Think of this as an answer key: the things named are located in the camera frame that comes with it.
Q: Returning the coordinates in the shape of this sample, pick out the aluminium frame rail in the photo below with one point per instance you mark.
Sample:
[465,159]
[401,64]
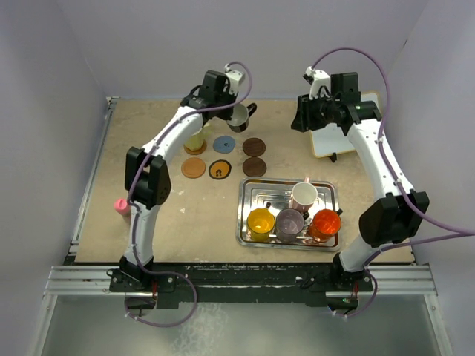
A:
[72,278]

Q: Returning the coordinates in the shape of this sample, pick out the purple translucent cup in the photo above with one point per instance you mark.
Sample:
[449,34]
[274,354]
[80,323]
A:
[288,225]

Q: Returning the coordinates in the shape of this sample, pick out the white whiteboard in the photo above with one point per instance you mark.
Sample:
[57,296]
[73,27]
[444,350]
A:
[330,141]

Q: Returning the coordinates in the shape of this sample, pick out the pink cylinder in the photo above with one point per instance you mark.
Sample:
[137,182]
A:
[122,207]

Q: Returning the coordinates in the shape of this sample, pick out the orange translucent cup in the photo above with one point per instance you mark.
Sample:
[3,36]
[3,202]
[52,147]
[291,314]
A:
[324,225]

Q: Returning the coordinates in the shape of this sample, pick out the yellow black-rimmed coaster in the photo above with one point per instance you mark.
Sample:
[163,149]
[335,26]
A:
[220,169]

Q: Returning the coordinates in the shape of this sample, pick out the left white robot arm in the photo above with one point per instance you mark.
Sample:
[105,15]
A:
[147,179]

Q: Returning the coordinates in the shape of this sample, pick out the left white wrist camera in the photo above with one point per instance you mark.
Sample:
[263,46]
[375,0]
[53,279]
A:
[235,77]

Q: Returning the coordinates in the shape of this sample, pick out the silver metal tray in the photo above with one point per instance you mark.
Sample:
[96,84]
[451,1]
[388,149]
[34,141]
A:
[259,192]

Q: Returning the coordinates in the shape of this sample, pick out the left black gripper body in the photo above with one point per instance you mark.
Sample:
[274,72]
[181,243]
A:
[226,99]

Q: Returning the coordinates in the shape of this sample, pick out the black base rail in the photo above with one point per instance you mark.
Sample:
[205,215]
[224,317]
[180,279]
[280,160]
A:
[170,284]

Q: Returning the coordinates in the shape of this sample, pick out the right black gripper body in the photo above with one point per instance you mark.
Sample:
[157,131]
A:
[323,108]

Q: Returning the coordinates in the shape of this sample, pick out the yellow translucent cup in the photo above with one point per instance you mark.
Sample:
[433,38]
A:
[260,224]

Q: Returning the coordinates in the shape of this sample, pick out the light brown wooden coaster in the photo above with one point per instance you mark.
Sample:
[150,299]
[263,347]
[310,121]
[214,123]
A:
[199,151]

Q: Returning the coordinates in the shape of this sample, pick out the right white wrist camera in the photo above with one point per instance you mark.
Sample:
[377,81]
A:
[320,83]

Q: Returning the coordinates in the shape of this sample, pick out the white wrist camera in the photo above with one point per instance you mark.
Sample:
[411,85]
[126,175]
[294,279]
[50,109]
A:
[235,77]
[320,83]

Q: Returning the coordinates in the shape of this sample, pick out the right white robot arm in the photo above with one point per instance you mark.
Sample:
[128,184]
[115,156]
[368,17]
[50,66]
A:
[390,219]

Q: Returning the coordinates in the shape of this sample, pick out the dark brown coaster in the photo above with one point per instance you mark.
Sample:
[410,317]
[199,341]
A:
[254,167]
[254,147]

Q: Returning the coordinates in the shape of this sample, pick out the yellow-green mug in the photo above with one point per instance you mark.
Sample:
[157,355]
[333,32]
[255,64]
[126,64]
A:
[196,141]

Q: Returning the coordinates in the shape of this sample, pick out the pink mug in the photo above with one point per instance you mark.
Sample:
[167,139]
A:
[303,196]

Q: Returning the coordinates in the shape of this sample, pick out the orange-brown wooden coaster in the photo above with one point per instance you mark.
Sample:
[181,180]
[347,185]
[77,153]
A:
[193,168]

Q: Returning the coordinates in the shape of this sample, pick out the blue coaster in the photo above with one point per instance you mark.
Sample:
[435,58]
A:
[224,144]

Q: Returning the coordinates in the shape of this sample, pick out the black mug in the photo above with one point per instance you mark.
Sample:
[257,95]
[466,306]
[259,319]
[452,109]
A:
[239,121]

